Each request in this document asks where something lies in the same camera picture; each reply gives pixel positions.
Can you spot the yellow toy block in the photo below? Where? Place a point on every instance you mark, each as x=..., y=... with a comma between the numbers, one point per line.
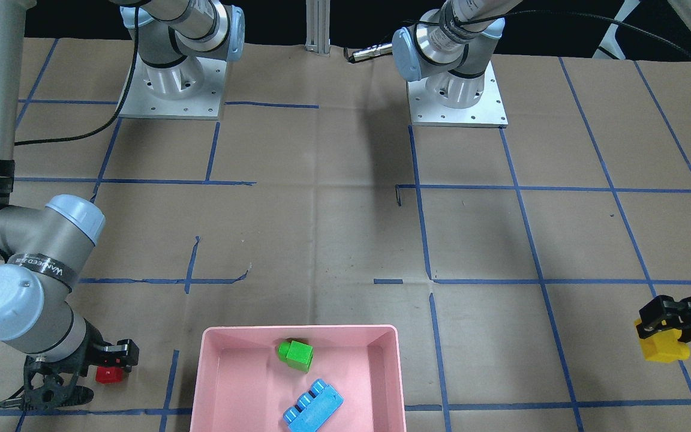
x=665, y=347

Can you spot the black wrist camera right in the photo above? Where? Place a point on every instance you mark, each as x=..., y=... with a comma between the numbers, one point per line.
x=124, y=354

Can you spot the aluminium frame post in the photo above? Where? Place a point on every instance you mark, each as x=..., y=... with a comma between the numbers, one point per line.
x=317, y=26

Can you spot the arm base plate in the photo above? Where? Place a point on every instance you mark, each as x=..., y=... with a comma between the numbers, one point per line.
x=451, y=101
x=194, y=89

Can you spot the green toy block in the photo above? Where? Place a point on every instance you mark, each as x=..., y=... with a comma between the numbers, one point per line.
x=296, y=354

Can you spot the blue toy block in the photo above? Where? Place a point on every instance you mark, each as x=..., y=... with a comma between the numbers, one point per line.
x=313, y=408

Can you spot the red toy block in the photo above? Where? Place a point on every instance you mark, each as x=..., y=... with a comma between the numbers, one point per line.
x=109, y=375

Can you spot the pink plastic box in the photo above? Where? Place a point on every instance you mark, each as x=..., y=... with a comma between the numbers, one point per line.
x=242, y=385

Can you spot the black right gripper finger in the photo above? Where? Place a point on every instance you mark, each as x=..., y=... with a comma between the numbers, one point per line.
x=19, y=403

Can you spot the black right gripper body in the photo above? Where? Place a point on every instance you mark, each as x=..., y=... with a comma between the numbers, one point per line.
x=92, y=351

